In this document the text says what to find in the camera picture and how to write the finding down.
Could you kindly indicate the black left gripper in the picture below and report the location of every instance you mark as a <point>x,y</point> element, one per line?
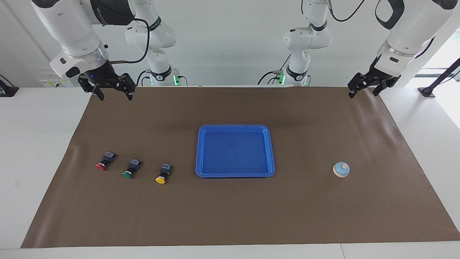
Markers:
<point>377,76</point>

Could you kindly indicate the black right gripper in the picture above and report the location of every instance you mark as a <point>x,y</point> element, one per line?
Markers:
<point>104,76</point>

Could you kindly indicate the red push button switch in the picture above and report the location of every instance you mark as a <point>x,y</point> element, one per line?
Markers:
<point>105,160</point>

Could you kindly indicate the green push button switch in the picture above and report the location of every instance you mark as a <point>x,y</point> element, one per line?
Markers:
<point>132,168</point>

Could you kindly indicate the yellow push button switch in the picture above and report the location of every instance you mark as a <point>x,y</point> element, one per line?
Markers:
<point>163,173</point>

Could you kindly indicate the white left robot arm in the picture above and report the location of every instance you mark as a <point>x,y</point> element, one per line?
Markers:
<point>409,32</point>

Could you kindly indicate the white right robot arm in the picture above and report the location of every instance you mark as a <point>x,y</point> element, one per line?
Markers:
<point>72,28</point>

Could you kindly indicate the light blue desk bell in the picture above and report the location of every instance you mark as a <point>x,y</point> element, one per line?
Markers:
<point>341,170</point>

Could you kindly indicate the blue plastic tray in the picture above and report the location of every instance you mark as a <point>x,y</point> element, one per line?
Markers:
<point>235,151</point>

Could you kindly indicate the brown paper table mat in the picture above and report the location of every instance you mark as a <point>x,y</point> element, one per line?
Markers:
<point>230,216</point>

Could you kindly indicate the white wall socket box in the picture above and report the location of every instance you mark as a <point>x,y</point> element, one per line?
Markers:
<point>55,78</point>

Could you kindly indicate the tall black camera stand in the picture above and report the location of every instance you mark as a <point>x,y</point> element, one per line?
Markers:
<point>440,77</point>

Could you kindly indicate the short black camera stand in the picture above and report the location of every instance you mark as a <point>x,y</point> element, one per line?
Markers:
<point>7,90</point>

